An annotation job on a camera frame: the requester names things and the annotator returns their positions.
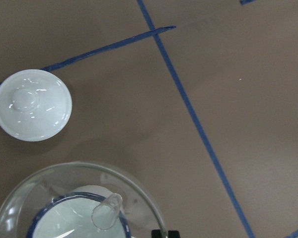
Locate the clear glass funnel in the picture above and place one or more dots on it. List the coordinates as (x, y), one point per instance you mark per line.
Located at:
(38, 189)

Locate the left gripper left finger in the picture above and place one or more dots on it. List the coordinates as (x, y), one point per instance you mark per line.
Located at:
(156, 234)

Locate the white mug lid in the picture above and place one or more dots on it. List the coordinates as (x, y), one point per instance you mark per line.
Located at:
(35, 105)

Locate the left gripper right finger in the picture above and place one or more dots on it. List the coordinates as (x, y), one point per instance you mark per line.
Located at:
(173, 234)

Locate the white enamel mug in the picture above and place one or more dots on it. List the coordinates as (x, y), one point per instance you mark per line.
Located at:
(90, 211)

